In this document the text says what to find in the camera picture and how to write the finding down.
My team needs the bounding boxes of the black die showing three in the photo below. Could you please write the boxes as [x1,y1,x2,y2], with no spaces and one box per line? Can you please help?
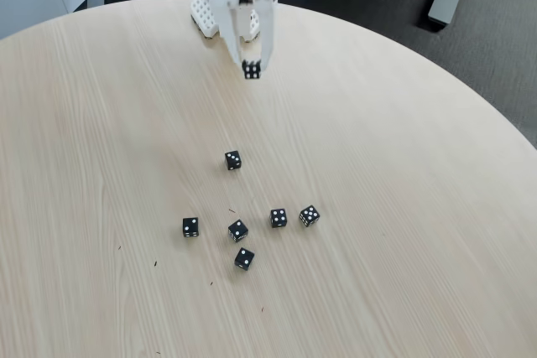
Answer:
[224,149,242,172]

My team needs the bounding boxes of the black die showing five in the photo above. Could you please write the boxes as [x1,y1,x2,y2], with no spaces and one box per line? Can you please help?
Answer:
[298,205,321,228]

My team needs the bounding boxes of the black die showing two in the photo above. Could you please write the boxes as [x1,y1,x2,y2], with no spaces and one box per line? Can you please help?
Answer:
[181,217,201,239]
[227,219,249,244]

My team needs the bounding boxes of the black die showing four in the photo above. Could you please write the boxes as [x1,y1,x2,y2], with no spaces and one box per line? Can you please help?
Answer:
[268,208,289,230]

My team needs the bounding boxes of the black die showing one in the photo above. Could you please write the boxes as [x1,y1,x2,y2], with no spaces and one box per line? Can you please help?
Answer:
[233,246,256,272]

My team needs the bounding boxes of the black die showing six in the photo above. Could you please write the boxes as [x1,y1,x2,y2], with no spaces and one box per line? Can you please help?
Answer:
[242,60,263,80]

